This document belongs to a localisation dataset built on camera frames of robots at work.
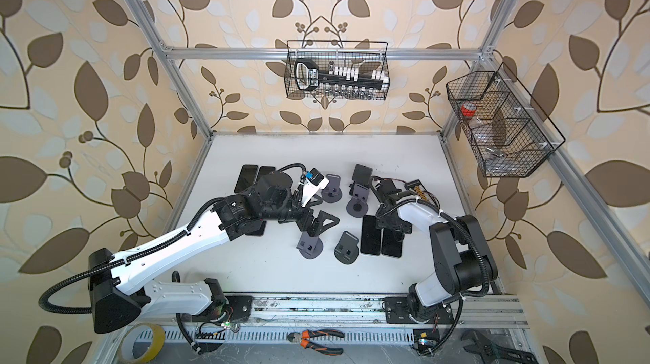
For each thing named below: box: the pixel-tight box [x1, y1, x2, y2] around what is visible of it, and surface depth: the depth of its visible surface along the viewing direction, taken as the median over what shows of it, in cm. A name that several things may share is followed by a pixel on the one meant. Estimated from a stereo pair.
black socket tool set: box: [294, 58, 390, 92], surface depth 84 cm
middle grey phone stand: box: [346, 182, 370, 219], surface depth 96 cm
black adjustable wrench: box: [461, 330, 539, 364], surface depth 69 cm
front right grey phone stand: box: [333, 230, 359, 265], surface depth 82 cm
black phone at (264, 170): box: [255, 165, 276, 184], surface depth 110 cm
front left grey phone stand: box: [295, 231, 324, 260], surface depth 84 cm
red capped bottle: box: [459, 101, 478, 117], surface depth 88 cm
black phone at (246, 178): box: [233, 164, 259, 194], surface depth 107 cm
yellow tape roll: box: [117, 322, 166, 364], surface depth 68 cm
